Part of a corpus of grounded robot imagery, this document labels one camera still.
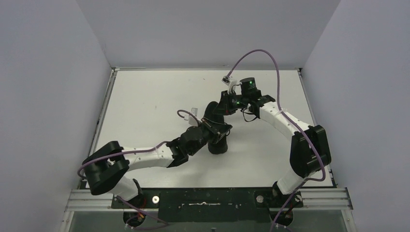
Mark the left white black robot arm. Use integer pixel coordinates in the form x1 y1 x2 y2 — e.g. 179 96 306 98
77 118 232 206

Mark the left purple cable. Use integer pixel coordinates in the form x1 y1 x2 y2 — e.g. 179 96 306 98
76 110 203 231

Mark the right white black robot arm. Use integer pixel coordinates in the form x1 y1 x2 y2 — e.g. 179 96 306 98
214 76 332 206

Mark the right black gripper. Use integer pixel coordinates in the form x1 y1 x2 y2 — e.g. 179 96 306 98
214 90 249 116

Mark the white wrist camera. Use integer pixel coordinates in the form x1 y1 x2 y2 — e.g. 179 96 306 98
188 107 201 126
221 76 238 93

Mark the purple cable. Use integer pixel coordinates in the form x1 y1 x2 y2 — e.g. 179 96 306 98
76 110 203 231
221 49 327 232

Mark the black sneaker shoe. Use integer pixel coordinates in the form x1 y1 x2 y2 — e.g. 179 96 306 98
202 101 229 155

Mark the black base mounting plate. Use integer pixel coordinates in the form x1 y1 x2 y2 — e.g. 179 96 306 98
110 187 305 225

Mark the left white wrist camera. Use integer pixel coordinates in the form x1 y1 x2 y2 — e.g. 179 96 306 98
188 107 201 126

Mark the aluminium frame rail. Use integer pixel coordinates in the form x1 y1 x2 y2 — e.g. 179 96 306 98
59 188 357 232

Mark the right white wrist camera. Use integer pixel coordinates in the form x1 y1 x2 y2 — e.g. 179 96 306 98
221 76 238 93

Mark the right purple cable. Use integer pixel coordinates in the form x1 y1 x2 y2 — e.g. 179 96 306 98
221 49 327 232

